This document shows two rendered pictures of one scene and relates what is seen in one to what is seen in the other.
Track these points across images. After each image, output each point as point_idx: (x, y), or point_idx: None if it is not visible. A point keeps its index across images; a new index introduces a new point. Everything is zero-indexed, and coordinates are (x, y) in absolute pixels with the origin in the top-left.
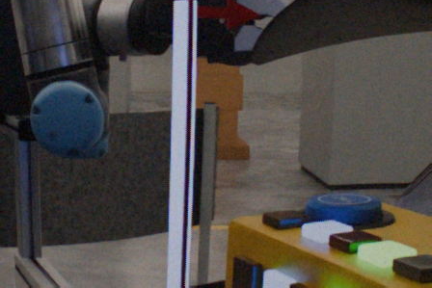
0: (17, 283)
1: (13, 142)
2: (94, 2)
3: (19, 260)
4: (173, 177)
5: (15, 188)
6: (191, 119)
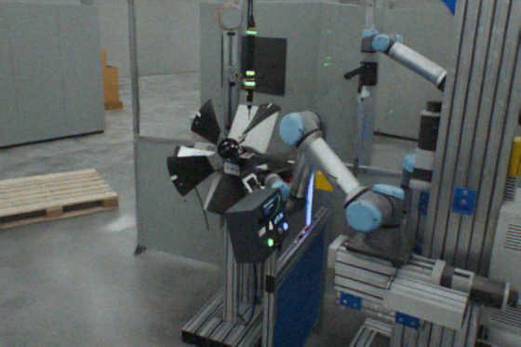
0: (275, 284)
1: None
2: (282, 180)
3: (278, 272)
4: (311, 189)
5: (275, 253)
6: None
